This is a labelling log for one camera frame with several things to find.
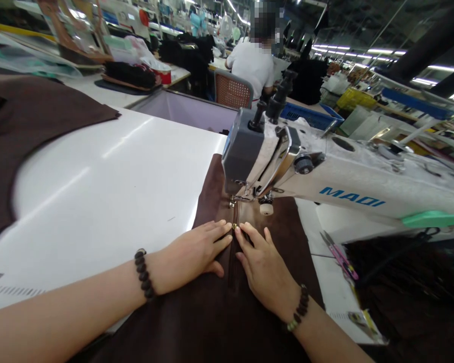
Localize large brown fabric piece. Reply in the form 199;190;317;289
0;73;123;245

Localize heap of black garments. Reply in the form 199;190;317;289
158;33;217;100

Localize red and white box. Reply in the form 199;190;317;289
151;62;173;86

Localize white industrial sewing machine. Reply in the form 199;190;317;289
220;69;454;232

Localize pile of dark brown fabric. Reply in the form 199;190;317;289
342;231;454;363

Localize wooden frame rack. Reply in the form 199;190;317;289
37;0;114;64

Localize yellow edged clear packet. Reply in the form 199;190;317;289
345;264;385;343

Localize orange mesh chair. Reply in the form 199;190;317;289
213;69;255;110

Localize person's left hand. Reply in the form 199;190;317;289
148;219;235;296

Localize person's right hand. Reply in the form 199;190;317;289
235;222;306;317

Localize pink thread snips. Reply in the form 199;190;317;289
319;230;360;281

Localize lavender cloth bin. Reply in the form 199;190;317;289
130;88;240;134

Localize pile of dark garments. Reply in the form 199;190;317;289
103;60;158;90

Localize blue plastic crate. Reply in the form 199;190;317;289
279;101;346;132

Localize white standing fan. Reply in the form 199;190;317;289
216;14;235;39

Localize brown fabric panel with zipper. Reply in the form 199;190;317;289
92;153;326;363

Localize clear plastic bag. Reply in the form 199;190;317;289
0;27;85;79

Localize yellow plastic crate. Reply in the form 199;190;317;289
336;87;378;111

